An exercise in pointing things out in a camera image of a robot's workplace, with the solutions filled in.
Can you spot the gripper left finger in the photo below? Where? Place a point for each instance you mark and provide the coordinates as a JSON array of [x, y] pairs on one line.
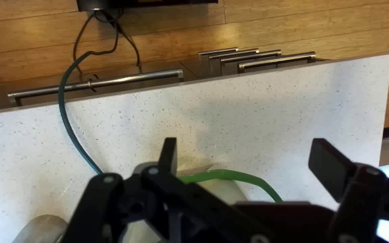
[[167, 189]]

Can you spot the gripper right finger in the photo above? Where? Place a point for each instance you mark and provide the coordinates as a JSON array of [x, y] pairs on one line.
[[356, 189]]

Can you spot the black device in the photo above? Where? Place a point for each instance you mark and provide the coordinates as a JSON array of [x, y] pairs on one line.
[[113, 3]]

